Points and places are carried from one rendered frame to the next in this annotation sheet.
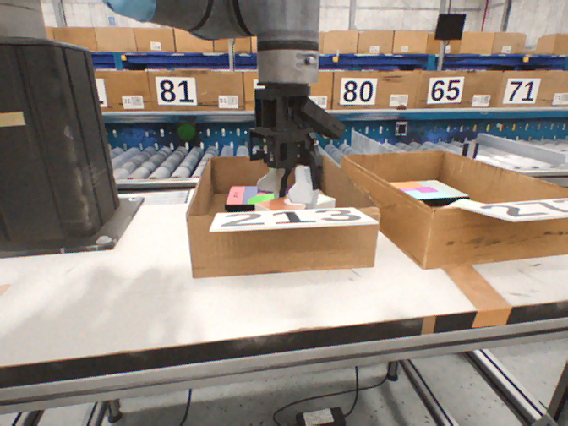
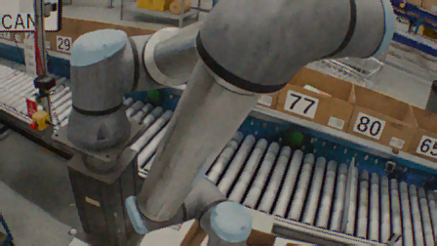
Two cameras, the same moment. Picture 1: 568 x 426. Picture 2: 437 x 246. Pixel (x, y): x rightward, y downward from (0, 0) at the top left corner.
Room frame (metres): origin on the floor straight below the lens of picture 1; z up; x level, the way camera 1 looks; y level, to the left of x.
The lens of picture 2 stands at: (0.07, -0.14, 1.72)
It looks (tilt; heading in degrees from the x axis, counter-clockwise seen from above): 32 degrees down; 22
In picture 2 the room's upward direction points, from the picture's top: 8 degrees clockwise
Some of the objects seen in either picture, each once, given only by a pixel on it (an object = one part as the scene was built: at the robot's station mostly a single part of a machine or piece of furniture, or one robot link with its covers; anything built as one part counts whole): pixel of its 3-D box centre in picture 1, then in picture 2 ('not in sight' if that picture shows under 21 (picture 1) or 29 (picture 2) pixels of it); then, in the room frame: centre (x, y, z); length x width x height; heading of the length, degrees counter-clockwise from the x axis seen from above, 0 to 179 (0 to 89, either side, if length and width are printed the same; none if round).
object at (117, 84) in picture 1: (113, 91); not in sight; (1.66, 0.78, 0.96); 0.39 x 0.29 x 0.17; 96
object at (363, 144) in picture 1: (368, 150); (348, 192); (1.31, -0.32, 0.76); 0.46 x 0.01 x 0.09; 6
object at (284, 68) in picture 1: (289, 70); not in sight; (0.55, -0.01, 1.03); 0.10 x 0.09 x 0.05; 41
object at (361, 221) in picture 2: not in sight; (363, 203); (1.32, -0.42, 0.72); 0.52 x 0.05 x 0.05; 6
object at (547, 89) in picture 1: (516, 90); not in sight; (1.86, -1.17, 0.96); 0.39 x 0.29 x 0.17; 95
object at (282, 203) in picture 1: (295, 210); not in sight; (0.57, -0.02, 0.80); 0.13 x 0.07 x 0.04; 131
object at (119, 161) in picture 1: (115, 166); (159, 140); (1.22, 0.62, 0.72); 0.52 x 0.05 x 0.05; 6
